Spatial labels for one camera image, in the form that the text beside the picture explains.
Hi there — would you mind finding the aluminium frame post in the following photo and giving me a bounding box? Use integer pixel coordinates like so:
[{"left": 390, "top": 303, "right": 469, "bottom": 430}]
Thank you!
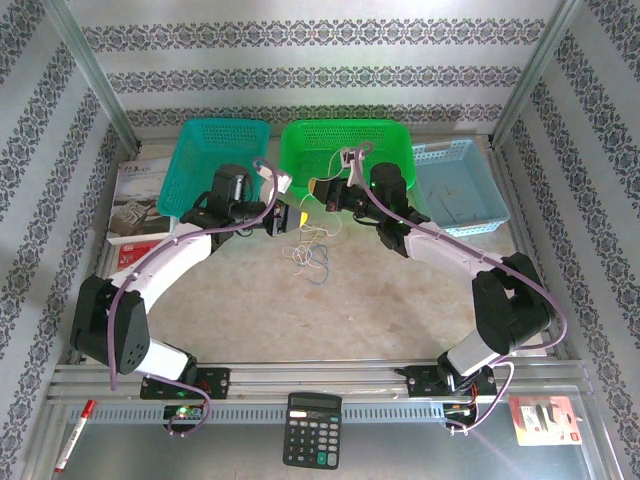
[
  {"left": 489, "top": 0, "right": 584, "bottom": 146},
  {"left": 42, "top": 0, "right": 141, "bottom": 154}
]

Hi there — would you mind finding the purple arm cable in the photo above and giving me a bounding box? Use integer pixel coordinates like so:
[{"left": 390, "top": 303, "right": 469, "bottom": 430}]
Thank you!
[
  {"left": 355, "top": 141, "right": 569, "bottom": 436},
  {"left": 107, "top": 157, "right": 280, "bottom": 437}
]

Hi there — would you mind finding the white grey book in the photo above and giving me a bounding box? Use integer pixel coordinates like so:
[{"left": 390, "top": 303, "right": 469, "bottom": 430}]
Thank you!
[{"left": 105, "top": 157, "right": 184, "bottom": 246}]

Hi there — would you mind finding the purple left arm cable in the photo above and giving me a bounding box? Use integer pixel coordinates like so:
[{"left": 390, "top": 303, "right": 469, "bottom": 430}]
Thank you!
[{"left": 107, "top": 157, "right": 280, "bottom": 437}]

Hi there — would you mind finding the green plastic basket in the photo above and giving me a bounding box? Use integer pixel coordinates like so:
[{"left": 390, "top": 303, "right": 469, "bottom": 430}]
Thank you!
[{"left": 278, "top": 118, "right": 417, "bottom": 201}]

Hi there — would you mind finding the thin yellow cable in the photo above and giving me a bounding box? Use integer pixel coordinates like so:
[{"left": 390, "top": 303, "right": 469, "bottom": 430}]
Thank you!
[
  {"left": 298, "top": 147, "right": 347, "bottom": 251},
  {"left": 433, "top": 180, "right": 466, "bottom": 214}
]

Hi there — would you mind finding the red marker pen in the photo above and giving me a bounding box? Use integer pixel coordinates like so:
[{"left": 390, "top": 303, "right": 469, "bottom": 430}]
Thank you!
[{"left": 53, "top": 398, "right": 97, "bottom": 474}]

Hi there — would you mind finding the aluminium mounting rail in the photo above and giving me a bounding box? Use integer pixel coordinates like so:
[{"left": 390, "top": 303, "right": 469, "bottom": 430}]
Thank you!
[{"left": 47, "top": 360, "right": 594, "bottom": 401}]

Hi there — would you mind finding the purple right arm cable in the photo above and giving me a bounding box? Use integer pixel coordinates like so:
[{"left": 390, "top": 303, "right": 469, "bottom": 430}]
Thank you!
[{"left": 355, "top": 141, "right": 569, "bottom": 436}]

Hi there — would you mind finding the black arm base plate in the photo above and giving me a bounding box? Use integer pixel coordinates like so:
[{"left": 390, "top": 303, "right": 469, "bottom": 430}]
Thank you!
[
  {"left": 403, "top": 364, "right": 499, "bottom": 400},
  {"left": 139, "top": 367, "right": 232, "bottom": 401}
]

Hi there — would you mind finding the red flash drive package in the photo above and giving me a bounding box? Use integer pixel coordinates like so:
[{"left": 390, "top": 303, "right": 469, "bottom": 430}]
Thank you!
[{"left": 508, "top": 395, "right": 584, "bottom": 447}]

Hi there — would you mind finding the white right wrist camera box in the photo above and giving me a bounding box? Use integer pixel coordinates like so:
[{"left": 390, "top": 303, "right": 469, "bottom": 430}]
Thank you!
[{"left": 339, "top": 147, "right": 365, "bottom": 187}]

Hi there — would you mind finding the red flat box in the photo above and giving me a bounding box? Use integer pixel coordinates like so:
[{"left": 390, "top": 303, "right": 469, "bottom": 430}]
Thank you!
[{"left": 115, "top": 239, "right": 166, "bottom": 271}]

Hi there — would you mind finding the teal plastic basket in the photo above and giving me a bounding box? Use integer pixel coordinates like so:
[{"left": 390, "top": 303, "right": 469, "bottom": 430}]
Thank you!
[{"left": 156, "top": 117, "right": 272, "bottom": 221}]

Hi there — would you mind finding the black calculator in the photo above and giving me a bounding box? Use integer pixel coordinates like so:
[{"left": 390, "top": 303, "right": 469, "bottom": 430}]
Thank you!
[{"left": 282, "top": 392, "right": 344, "bottom": 470}]

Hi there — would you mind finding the light blue plastic basket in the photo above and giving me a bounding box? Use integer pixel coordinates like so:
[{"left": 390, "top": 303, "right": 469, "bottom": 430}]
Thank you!
[{"left": 410, "top": 138, "right": 511, "bottom": 238}]

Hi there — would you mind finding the thin blue cable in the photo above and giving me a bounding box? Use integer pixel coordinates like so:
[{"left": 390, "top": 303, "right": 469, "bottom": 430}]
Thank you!
[{"left": 294, "top": 243, "right": 332, "bottom": 287}]

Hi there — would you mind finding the grey slotted cable duct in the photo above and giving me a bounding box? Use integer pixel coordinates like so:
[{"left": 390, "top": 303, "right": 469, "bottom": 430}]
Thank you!
[{"left": 84, "top": 402, "right": 451, "bottom": 425}]

